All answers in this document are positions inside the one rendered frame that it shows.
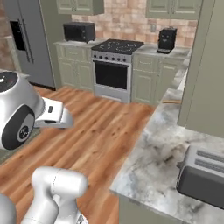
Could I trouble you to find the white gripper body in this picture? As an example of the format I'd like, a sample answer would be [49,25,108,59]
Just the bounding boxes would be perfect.
[34,107,74,130]

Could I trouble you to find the green counter base cupboard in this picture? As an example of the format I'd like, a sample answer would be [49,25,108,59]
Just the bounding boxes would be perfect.
[117,194,183,224]

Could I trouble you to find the green open cabinet door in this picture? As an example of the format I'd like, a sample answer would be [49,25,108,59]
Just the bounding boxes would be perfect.
[177,0,224,139]

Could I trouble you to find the green base cupboards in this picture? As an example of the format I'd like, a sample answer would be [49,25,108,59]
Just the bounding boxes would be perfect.
[130,47,191,106]
[54,40,95,92]

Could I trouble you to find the silver oven with black hob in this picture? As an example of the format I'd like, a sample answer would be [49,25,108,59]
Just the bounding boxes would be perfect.
[90,38,145,104]

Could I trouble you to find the grey double-door fridge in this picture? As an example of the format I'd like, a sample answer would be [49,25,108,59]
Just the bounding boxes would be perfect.
[2,0,57,90]

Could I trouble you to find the black microwave oven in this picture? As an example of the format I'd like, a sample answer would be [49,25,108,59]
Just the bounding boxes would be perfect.
[62,21,96,45]

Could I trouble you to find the wooden spoon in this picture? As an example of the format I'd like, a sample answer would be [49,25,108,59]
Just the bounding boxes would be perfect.
[161,99,183,105]

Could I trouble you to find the black coffee machine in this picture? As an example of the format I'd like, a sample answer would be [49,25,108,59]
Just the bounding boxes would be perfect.
[156,26,179,55]

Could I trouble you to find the grey toaster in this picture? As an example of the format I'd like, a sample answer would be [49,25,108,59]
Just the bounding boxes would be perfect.
[175,144,224,210]

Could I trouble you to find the green wall cupboards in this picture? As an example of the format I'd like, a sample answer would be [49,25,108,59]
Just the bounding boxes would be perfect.
[145,0,204,21]
[55,0,105,17]

